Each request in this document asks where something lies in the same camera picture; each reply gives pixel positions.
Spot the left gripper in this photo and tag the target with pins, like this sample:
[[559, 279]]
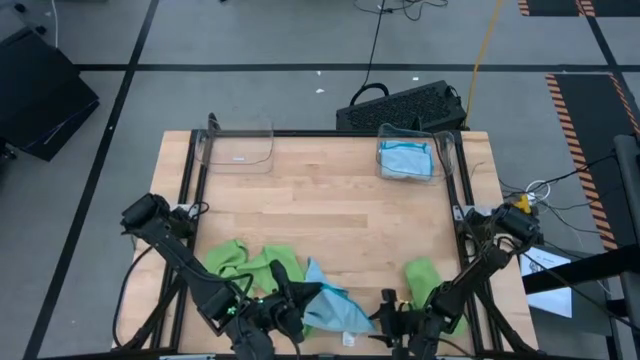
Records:
[[287, 315]]

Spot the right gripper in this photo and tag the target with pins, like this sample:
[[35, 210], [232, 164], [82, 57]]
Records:
[[405, 322]]

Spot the green microfiber towel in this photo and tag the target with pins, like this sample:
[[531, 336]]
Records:
[[420, 277], [227, 255], [285, 257]]

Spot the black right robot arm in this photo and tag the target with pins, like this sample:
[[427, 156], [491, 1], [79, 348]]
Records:
[[480, 265]]

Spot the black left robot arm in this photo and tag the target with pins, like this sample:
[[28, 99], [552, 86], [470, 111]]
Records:
[[175, 255]]

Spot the clear plastic bin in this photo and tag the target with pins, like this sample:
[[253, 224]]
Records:
[[445, 150], [240, 150]]

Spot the white printed sheet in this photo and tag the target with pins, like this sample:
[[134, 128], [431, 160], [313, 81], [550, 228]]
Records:
[[550, 300]]

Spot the yellow connector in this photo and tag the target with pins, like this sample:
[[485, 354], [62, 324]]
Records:
[[523, 204]]

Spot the black metal beam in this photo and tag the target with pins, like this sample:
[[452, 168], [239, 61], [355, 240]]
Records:
[[575, 272]]

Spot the black perforated computer case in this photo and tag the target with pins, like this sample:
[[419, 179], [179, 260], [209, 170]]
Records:
[[400, 107]]

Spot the hazard-striped black floor mat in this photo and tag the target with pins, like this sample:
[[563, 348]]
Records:
[[590, 125], [550, 6]]

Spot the black equipment case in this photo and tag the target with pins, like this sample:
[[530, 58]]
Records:
[[40, 100]]

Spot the gray metal post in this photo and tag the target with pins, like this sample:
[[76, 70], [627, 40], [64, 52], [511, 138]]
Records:
[[629, 190]]

